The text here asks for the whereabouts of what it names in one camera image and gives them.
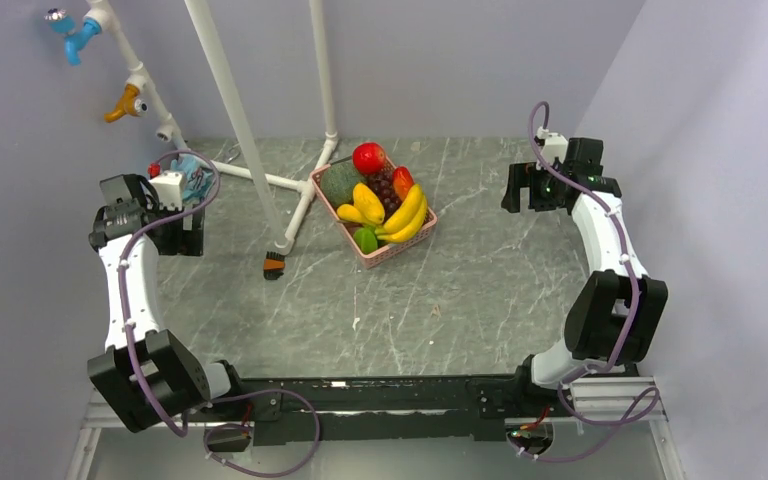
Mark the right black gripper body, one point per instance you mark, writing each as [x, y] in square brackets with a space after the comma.
[543, 188]

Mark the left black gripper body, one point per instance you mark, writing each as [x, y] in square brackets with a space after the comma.
[175, 240]

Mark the light blue plastic bag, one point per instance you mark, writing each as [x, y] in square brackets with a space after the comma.
[199, 179]

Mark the red fake apple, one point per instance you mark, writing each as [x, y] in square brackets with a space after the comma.
[369, 158]

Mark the yellow fake starfruit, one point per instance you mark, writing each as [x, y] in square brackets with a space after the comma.
[365, 208]

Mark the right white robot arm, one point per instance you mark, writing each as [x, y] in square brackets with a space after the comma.
[615, 316]

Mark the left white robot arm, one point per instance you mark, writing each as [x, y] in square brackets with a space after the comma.
[145, 374]

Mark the red orange fake mango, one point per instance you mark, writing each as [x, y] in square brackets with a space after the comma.
[402, 182]

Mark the yellow fake banana bunch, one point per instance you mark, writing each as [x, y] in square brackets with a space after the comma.
[406, 222]

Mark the dark purple fake grapes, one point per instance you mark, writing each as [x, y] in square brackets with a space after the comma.
[381, 184]

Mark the small green fake fruit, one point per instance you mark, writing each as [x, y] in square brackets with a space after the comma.
[366, 240]

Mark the orange black brush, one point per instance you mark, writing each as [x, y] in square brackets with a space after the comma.
[273, 266]

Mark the orange toy faucet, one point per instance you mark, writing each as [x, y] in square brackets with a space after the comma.
[129, 104]

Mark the blue toy faucet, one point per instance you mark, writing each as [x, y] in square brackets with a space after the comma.
[75, 38]

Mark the white pvc pipe frame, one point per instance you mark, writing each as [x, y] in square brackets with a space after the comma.
[284, 236]

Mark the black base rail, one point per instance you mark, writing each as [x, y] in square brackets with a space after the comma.
[477, 407]

